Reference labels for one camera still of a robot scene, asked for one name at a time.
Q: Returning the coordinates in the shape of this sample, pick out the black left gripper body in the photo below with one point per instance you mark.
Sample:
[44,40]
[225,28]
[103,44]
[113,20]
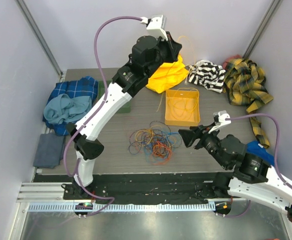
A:
[163,54]

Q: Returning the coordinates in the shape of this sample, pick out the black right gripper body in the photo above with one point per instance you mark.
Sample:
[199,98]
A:
[209,141]

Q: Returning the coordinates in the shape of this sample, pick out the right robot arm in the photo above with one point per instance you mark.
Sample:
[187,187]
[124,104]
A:
[246,175]

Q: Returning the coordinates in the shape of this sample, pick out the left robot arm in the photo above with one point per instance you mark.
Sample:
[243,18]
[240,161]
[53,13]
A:
[147,55]

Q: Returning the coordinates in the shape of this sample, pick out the yellow cloth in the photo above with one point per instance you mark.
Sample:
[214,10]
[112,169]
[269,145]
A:
[167,76]

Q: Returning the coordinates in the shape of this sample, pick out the yellow plastic bin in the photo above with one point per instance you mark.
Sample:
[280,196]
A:
[182,107]

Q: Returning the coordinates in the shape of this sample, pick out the bright blue cloth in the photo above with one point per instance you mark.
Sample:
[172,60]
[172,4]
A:
[254,147]

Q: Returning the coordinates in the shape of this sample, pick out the black white striped cloth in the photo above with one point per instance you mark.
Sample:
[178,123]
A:
[208,75]

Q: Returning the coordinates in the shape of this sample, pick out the yellow black plaid shirt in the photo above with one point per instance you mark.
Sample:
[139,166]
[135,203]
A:
[244,85]

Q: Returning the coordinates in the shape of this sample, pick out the green plastic bin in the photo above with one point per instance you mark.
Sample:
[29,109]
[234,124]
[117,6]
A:
[126,108]

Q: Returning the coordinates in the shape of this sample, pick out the light blue cloth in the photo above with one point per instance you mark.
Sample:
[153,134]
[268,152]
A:
[63,109]

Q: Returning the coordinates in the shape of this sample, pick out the grey folded cloth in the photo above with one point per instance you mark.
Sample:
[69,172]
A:
[49,151]

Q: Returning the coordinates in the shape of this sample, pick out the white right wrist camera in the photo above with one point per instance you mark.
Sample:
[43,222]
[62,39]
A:
[221,120]

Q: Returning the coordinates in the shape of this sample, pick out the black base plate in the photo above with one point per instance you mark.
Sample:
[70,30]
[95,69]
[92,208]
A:
[145,189]

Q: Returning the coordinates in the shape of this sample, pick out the aluminium frame rail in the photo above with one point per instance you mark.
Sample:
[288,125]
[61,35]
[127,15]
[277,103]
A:
[48,197]

